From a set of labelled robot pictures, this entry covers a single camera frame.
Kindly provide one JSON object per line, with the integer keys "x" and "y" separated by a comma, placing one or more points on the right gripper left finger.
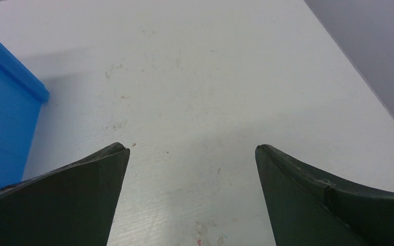
{"x": 71, "y": 205}

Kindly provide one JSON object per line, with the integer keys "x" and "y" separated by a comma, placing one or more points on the blue plastic bin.
{"x": 21, "y": 98}

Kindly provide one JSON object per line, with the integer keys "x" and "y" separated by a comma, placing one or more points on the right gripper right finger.
{"x": 309, "y": 206}

